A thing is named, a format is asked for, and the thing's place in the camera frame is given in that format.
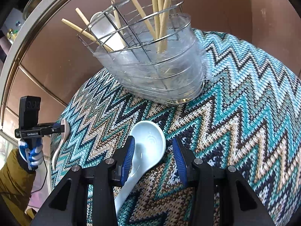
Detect white ceramic spoon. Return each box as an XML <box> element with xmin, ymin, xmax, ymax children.
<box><xmin>114</xmin><ymin>120</ymin><xmax>166</xmax><ymax>213</ymax></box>

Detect pink plastic spoon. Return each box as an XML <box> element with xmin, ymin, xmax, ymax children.
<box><xmin>52</xmin><ymin>118</ymin><xmax>70</xmax><ymax>170</ymax></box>

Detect wooden chopstick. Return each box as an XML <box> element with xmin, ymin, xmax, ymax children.
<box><xmin>157</xmin><ymin>0</ymin><xmax>171</xmax><ymax>53</ymax></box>
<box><xmin>131</xmin><ymin>0</ymin><xmax>156</xmax><ymax>39</ymax></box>
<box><xmin>61</xmin><ymin>18</ymin><xmax>113</xmax><ymax>52</ymax></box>
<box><xmin>75</xmin><ymin>8</ymin><xmax>90</xmax><ymax>26</ymax></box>
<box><xmin>151</xmin><ymin>0</ymin><xmax>160</xmax><ymax>39</ymax></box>

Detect olive jacket left forearm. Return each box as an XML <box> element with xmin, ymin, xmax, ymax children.
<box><xmin>1</xmin><ymin>149</ymin><xmax>36</xmax><ymax>225</ymax></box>

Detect blue white gloved left hand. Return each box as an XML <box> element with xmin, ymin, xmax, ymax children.
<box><xmin>17</xmin><ymin>138</ymin><xmax>43</xmax><ymax>173</ymax></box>

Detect zigzag patterned table cloth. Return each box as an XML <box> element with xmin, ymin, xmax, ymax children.
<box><xmin>51</xmin><ymin>30</ymin><xmax>300</xmax><ymax>225</ymax></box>

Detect wire utensil holder with plastic cup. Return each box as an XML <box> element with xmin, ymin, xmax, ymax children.
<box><xmin>78</xmin><ymin>0</ymin><xmax>210</xmax><ymax>105</ymax></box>

